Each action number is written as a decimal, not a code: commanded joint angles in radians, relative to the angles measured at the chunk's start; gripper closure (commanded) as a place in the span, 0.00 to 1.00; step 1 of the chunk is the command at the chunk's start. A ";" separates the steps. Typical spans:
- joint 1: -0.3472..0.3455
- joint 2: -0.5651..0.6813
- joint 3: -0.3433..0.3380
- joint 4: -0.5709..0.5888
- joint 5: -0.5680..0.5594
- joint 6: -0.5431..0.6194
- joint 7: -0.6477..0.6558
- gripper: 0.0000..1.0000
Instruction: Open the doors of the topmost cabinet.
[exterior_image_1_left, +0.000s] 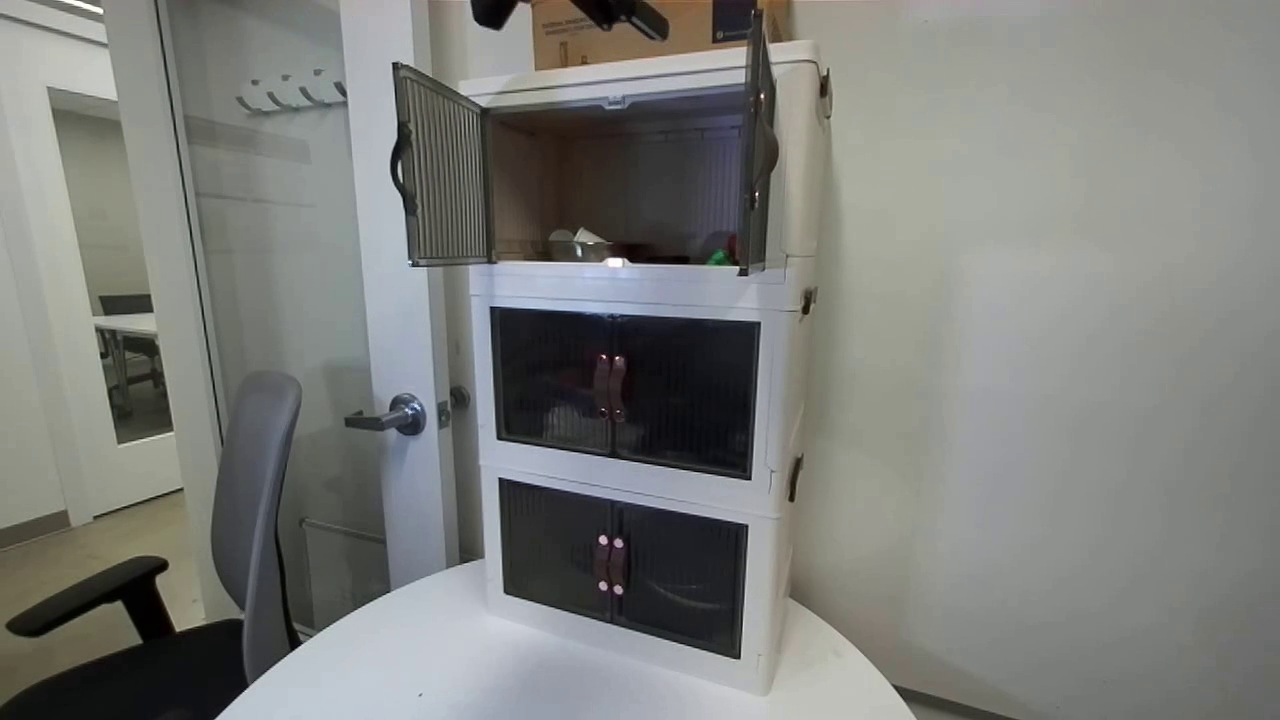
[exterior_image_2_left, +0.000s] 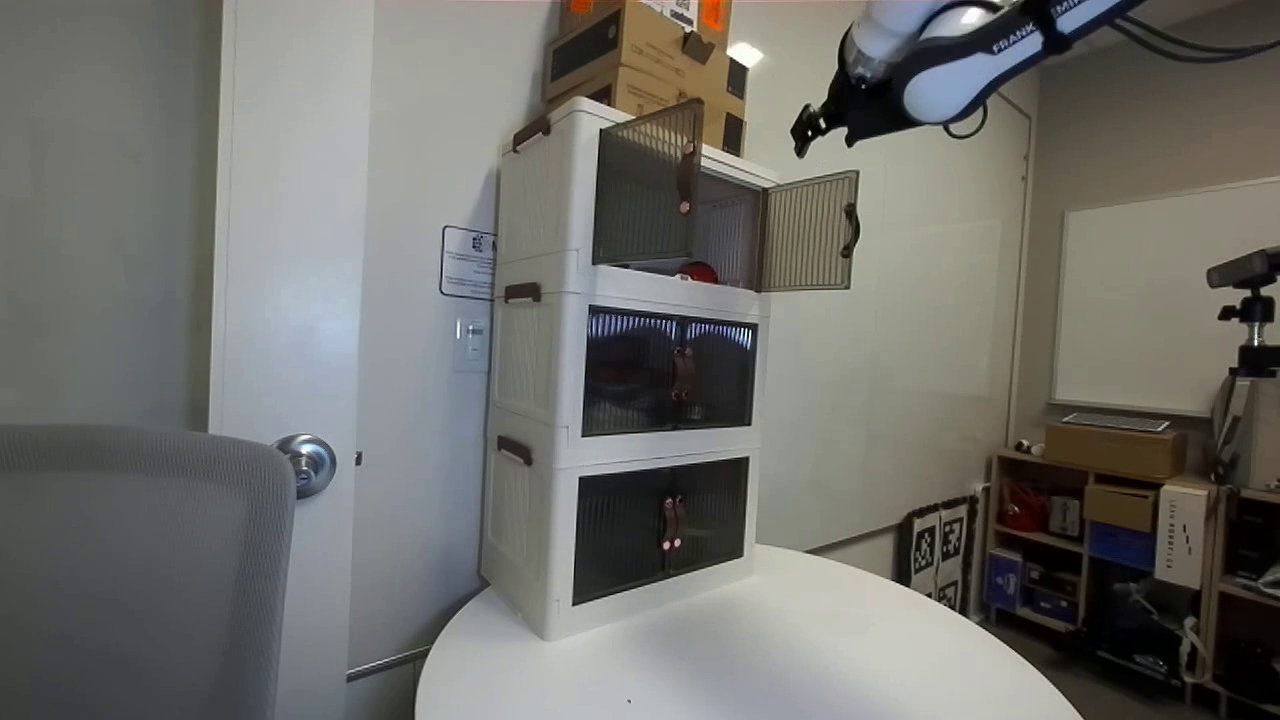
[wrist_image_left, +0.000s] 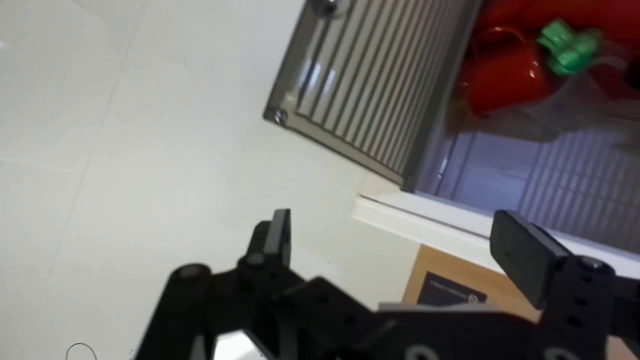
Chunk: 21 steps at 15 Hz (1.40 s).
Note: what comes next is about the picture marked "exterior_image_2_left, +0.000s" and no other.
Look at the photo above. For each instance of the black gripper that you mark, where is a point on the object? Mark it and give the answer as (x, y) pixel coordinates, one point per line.
(874, 105)

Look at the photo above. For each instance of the smoked ribbed cabinet door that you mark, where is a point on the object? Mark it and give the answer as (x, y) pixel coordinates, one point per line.
(712, 513)
(627, 372)
(640, 201)
(804, 234)
(726, 372)
(612, 535)

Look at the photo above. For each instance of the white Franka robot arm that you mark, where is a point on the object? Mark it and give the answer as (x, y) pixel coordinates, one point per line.
(960, 72)

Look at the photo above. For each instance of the white stackable cabinet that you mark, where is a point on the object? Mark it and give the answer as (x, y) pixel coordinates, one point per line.
(547, 213)
(526, 535)
(533, 360)

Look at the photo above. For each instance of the small red object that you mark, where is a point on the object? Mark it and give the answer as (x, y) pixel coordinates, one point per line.
(696, 274)

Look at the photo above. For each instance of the brown cardboard box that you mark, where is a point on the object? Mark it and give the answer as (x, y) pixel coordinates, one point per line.
(640, 52)

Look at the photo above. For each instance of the white whiteboard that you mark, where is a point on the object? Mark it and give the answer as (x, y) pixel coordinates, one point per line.
(1144, 304)

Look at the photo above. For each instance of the red shelf item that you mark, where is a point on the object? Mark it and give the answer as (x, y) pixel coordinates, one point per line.
(1025, 508)

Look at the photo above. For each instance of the flat cardboard box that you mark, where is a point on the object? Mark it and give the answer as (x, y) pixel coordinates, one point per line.
(1115, 450)

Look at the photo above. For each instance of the black white marker board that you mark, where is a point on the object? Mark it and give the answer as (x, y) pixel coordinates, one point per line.
(945, 552)

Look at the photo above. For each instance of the small cardboard box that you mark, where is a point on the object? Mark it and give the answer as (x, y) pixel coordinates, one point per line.
(1123, 504)

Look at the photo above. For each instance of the wooden shelf unit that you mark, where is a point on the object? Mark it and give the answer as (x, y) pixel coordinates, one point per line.
(1081, 540)

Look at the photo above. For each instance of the blue storage bin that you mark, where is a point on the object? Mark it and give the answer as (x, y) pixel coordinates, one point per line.
(1123, 551)

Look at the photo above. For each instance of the white room door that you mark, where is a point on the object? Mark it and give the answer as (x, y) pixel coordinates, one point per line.
(294, 267)

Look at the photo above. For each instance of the white box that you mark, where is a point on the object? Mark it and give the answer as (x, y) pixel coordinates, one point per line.
(1181, 535)

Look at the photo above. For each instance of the silver door knob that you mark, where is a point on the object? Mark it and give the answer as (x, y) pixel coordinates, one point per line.
(308, 463)

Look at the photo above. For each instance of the dark shelf unit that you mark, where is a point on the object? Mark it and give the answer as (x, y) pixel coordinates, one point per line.
(1246, 625)

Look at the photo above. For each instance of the grey office chair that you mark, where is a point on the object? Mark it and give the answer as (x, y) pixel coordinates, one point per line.
(134, 573)

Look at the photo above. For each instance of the white wall sign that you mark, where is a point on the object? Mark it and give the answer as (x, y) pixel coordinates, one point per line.
(468, 260)

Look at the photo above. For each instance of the white wall switch plate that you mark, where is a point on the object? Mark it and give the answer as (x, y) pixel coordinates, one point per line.
(468, 342)

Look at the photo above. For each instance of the black camera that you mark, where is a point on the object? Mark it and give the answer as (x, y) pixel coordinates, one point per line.
(1246, 267)

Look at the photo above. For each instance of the black camera tripod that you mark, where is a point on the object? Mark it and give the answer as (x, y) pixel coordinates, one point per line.
(1252, 347)

